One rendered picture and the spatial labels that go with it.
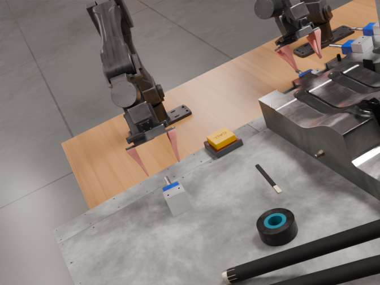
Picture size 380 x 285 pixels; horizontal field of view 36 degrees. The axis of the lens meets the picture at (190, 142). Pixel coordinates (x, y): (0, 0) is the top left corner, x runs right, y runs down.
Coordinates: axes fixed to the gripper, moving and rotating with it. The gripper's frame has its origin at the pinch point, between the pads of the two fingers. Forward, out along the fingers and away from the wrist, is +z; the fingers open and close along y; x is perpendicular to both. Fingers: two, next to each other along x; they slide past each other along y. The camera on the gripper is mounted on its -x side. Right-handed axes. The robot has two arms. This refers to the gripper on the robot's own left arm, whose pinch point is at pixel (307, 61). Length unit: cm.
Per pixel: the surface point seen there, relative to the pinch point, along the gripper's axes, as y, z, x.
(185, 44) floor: 34, -62, 292
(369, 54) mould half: 15.7, 5.9, -3.1
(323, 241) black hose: -34, 32, -54
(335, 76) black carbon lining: 0.5, 7.0, -11.2
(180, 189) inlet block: -49, 14, -18
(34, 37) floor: -70, -161, 470
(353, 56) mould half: 12.6, 4.4, -0.4
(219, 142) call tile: -33.3, 9.1, -5.0
